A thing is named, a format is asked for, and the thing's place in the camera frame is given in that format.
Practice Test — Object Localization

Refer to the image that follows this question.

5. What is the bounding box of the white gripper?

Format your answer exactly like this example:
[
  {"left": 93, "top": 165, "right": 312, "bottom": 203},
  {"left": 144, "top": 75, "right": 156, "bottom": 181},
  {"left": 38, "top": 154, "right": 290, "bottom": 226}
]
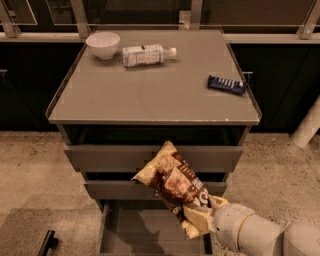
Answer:
[{"left": 183, "top": 195, "right": 255, "bottom": 252}]

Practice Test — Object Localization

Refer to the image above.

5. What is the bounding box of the brown chip bag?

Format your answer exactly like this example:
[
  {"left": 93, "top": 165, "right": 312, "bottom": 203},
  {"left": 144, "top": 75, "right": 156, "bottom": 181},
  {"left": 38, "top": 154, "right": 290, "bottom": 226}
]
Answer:
[{"left": 133, "top": 141, "right": 211, "bottom": 238}]

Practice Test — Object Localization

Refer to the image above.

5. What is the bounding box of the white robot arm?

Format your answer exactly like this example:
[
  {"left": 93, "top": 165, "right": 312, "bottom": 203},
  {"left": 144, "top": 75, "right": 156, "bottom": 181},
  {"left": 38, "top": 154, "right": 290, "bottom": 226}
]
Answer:
[{"left": 183, "top": 196, "right": 320, "bottom": 256}]

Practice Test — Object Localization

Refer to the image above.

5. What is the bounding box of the middle grey drawer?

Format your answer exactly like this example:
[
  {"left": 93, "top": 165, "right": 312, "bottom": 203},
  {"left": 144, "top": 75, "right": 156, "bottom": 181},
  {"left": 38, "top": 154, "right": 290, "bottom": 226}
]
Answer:
[{"left": 83, "top": 180, "right": 228, "bottom": 202}]

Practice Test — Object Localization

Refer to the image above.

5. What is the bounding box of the grey drawer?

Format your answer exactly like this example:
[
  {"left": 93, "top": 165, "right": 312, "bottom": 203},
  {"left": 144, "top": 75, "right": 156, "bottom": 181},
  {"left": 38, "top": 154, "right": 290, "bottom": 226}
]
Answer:
[
  {"left": 96, "top": 200, "right": 214, "bottom": 256},
  {"left": 64, "top": 145, "right": 243, "bottom": 173},
  {"left": 83, "top": 180, "right": 228, "bottom": 202}
]

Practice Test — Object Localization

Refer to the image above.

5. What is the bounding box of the bottom grey drawer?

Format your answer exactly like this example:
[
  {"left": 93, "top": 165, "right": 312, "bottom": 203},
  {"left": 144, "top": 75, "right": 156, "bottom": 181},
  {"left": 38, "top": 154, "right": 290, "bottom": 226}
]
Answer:
[{"left": 96, "top": 200, "right": 214, "bottom": 256}]

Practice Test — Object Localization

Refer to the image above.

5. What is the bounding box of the top grey drawer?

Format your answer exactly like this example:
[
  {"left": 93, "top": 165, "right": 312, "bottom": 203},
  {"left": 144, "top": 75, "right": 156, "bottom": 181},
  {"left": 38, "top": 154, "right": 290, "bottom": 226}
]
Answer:
[{"left": 64, "top": 145, "right": 243, "bottom": 173}]

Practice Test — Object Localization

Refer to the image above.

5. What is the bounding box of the grey drawer cabinet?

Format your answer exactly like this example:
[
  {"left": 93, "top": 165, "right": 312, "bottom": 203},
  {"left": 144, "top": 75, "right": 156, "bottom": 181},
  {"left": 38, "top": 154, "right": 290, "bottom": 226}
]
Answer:
[{"left": 44, "top": 29, "right": 263, "bottom": 256}]

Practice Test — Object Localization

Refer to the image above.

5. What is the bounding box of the black object on floor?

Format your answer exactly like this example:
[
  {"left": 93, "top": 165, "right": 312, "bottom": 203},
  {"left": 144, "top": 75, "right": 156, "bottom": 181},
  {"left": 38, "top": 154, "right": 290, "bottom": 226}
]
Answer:
[{"left": 37, "top": 230, "right": 59, "bottom": 256}]

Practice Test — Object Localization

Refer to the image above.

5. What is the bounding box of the white ceramic bowl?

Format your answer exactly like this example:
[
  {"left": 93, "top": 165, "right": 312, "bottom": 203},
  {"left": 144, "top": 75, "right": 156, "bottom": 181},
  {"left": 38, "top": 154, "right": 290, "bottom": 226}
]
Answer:
[{"left": 86, "top": 32, "right": 120, "bottom": 60}]

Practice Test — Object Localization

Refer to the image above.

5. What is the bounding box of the white cylindrical post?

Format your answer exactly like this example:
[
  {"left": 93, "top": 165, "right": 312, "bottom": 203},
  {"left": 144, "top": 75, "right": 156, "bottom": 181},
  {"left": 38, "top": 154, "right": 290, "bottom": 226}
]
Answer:
[{"left": 292, "top": 96, "right": 320, "bottom": 148}]

